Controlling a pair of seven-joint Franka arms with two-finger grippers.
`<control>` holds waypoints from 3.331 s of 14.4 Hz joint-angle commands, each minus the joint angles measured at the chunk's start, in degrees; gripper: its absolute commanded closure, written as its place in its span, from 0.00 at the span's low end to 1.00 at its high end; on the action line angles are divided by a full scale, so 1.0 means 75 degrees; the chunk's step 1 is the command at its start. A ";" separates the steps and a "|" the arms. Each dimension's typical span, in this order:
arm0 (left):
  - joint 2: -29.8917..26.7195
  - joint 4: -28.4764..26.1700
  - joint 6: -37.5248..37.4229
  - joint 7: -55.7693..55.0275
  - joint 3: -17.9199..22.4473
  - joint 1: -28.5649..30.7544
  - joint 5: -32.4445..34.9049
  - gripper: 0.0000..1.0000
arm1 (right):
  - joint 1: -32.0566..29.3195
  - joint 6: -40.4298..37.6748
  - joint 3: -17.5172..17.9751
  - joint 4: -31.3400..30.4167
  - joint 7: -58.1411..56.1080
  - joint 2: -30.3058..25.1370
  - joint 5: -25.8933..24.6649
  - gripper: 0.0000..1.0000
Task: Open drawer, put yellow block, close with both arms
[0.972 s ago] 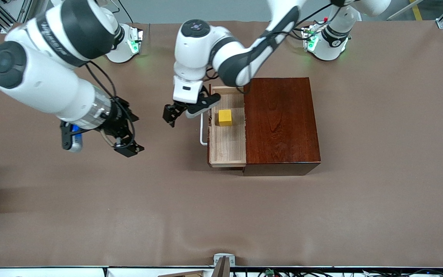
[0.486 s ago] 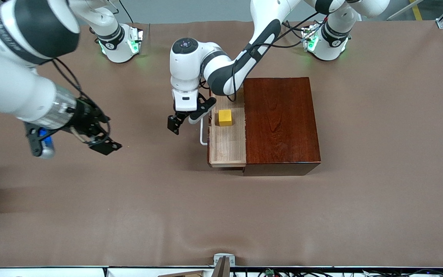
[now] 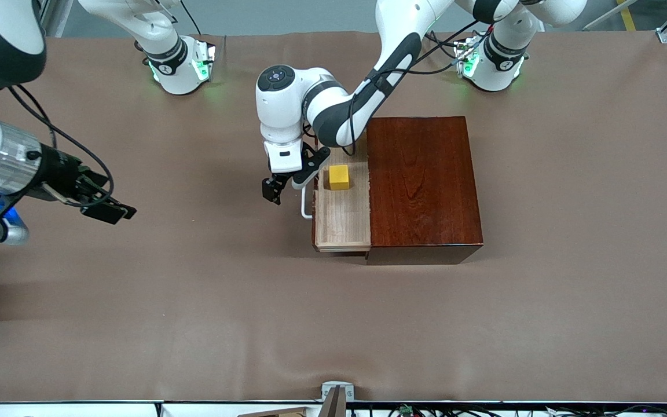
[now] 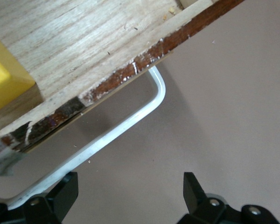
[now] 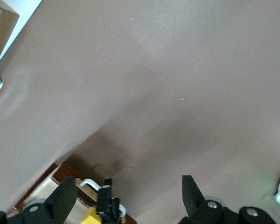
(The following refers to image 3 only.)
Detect aluminium frame struts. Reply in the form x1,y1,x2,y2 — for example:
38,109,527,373
37,0,74,36

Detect grey metal clamp bracket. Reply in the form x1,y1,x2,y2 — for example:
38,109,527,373
321,381,355,417

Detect tangled black cables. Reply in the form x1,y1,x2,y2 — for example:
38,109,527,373
389,404,667,417

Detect yellow wooden block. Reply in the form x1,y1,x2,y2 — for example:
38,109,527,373
328,164,351,191

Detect light wooden board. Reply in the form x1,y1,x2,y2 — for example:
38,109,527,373
238,407,311,417

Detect light wood drawer white handle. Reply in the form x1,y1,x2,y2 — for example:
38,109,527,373
300,130,373,255

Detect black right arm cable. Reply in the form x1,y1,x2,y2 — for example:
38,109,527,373
8,84,115,208

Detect brown table cover mat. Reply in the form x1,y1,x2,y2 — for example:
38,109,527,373
0,32,667,404

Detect dark red wooden cabinet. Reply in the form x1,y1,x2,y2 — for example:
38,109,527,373
365,116,484,266

